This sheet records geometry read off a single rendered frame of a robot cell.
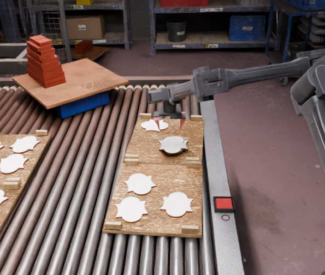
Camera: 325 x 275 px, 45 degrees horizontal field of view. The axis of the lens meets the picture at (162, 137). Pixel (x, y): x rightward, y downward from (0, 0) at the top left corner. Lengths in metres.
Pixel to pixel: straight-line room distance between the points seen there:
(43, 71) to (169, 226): 1.21
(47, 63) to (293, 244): 1.87
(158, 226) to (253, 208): 1.61
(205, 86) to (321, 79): 0.47
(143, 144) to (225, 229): 0.63
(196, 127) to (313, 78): 1.18
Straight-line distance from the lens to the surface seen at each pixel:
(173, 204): 1.51
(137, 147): 1.85
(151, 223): 1.45
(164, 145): 1.79
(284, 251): 2.71
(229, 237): 1.44
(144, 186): 1.59
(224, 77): 1.21
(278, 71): 1.31
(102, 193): 1.62
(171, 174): 1.67
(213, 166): 1.76
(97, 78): 2.36
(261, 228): 2.83
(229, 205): 1.54
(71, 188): 1.68
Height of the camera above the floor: 1.93
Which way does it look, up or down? 31 degrees down
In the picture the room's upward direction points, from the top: 2 degrees counter-clockwise
